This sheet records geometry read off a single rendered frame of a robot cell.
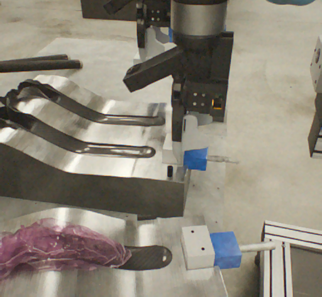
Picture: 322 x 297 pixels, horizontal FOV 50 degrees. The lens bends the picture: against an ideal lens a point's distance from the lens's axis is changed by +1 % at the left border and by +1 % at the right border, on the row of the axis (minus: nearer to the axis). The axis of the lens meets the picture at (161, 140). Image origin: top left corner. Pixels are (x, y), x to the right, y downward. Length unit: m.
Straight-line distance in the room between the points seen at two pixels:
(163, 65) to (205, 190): 0.28
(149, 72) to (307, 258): 1.05
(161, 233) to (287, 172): 1.60
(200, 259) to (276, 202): 1.41
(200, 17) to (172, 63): 0.08
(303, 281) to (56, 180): 0.95
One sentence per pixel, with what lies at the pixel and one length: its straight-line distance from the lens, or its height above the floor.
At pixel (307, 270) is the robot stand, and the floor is 0.21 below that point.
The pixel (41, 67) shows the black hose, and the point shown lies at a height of 0.85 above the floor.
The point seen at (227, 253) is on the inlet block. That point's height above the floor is 0.87.
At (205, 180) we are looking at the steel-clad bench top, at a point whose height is 0.80.
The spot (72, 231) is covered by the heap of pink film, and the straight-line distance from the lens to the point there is 0.48.
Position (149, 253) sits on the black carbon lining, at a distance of 0.52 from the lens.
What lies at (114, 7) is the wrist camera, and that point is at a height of 1.07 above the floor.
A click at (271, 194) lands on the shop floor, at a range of 1.91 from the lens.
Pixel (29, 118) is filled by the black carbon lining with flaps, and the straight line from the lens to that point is 0.69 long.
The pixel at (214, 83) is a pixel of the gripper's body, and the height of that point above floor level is 1.05.
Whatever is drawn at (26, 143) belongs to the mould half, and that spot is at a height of 0.92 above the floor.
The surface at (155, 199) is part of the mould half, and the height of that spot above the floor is 0.84.
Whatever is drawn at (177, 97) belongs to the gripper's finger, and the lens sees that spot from 0.51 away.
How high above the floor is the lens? 1.26
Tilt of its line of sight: 35 degrees down
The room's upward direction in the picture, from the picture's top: straight up
